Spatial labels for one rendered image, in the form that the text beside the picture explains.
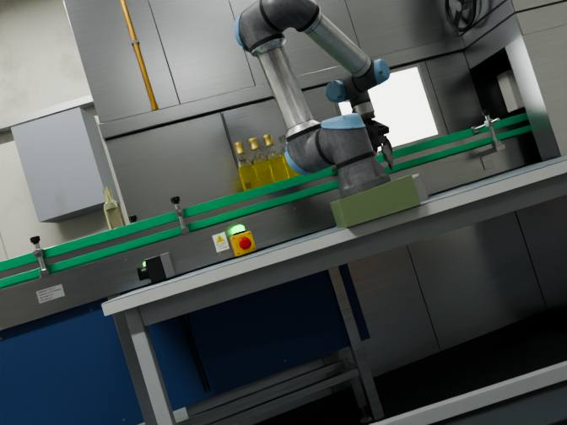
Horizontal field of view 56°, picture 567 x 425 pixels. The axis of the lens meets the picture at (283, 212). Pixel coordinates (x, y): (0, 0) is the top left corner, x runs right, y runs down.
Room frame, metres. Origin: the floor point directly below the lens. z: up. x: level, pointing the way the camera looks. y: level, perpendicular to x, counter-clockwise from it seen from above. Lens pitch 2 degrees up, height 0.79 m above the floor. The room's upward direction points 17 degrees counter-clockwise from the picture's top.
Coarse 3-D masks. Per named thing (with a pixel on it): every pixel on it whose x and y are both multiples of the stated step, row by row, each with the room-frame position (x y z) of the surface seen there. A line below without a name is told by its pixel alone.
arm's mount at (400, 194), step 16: (368, 192) 1.45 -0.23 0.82; (384, 192) 1.45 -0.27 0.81; (400, 192) 1.45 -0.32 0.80; (416, 192) 1.45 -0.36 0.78; (336, 208) 1.54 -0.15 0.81; (352, 208) 1.44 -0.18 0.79; (368, 208) 1.45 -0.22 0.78; (384, 208) 1.45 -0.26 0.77; (400, 208) 1.45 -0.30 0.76; (352, 224) 1.44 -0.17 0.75
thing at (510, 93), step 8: (504, 72) 2.40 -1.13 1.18; (512, 72) 2.40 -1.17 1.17; (504, 80) 2.41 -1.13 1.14; (512, 80) 2.39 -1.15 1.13; (504, 88) 2.43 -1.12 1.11; (512, 88) 2.39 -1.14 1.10; (504, 96) 2.45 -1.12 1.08; (512, 96) 2.39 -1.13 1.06; (520, 96) 2.40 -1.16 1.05; (512, 104) 2.41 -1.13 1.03; (520, 104) 2.39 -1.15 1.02
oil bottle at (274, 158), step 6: (270, 156) 2.03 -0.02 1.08; (276, 156) 2.03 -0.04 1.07; (270, 162) 2.03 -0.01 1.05; (276, 162) 2.03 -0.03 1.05; (282, 162) 2.04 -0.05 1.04; (270, 168) 2.03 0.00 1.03; (276, 168) 2.03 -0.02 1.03; (282, 168) 2.03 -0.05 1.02; (276, 174) 2.03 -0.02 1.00; (282, 174) 2.03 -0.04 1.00; (276, 180) 2.03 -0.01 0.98
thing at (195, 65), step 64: (64, 0) 2.07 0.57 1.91; (128, 0) 2.13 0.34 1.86; (192, 0) 2.18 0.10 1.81; (320, 0) 2.30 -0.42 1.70; (384, 0) 2.36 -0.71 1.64; (128, 64) 2.11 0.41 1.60; (192, 64) 2.17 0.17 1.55; (256, 64) 2.22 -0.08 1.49; (320, 64) 2.28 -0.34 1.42; (448, 64) 2.41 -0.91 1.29; (128, 128) 2.07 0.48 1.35; (192, 128) 2.15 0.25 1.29; (448, 128) 2.39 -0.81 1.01; (128, 192) 2.08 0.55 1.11; (192, 192) 2.13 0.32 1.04
